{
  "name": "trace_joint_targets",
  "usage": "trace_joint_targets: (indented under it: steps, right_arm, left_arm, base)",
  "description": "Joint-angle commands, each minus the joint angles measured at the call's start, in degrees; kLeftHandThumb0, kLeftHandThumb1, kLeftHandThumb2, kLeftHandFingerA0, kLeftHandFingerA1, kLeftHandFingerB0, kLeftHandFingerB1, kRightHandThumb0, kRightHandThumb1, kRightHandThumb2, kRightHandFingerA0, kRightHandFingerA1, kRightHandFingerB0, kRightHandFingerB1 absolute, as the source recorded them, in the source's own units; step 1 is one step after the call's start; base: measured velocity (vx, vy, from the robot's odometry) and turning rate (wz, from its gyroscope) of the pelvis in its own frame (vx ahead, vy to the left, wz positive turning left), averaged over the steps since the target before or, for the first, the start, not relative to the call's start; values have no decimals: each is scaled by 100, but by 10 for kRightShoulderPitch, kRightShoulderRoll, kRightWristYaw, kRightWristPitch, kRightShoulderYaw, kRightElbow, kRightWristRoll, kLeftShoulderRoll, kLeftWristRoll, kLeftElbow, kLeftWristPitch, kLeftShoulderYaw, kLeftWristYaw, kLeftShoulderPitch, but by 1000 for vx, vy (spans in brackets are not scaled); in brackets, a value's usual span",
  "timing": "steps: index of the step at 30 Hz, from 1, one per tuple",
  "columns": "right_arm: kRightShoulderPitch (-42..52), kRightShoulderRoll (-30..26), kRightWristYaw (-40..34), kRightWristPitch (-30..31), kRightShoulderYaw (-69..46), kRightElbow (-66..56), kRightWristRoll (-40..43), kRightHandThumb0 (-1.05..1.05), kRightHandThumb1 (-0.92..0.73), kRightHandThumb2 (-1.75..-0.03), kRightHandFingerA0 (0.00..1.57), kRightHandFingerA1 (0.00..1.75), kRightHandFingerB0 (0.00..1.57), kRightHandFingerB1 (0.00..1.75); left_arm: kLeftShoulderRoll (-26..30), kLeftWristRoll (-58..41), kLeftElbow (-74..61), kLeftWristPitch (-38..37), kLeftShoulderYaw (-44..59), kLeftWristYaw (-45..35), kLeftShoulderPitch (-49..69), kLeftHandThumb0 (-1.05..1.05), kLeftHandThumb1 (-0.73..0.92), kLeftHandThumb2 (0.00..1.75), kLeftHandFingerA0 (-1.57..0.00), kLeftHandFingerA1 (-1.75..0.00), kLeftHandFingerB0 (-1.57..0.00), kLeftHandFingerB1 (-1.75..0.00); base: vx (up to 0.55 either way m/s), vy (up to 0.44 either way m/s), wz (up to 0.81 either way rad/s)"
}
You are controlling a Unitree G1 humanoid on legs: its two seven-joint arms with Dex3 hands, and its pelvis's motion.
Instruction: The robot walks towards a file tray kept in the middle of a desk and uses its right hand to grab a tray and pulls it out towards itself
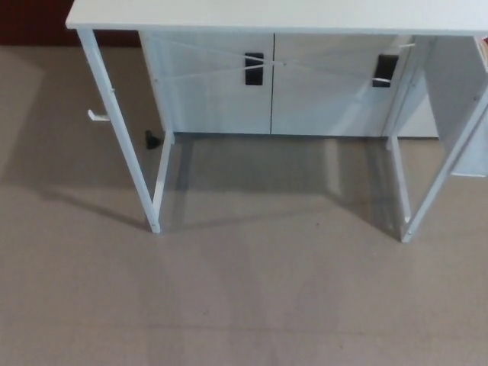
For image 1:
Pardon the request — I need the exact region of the white hook on desk leg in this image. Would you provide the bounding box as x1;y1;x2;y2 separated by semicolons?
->
86;109;112;124

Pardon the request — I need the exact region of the white desk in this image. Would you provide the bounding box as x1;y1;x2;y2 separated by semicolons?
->
65;0;488;244

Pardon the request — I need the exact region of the white cabinet with doors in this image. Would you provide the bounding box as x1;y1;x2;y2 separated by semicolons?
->
139;30;440;139

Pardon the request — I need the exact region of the dark brown door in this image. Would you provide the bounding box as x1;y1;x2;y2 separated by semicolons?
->
0;0;143;47

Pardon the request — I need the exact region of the black cabinet handle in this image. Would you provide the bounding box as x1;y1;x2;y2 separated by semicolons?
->
245;52;265;86
372;53;399;88

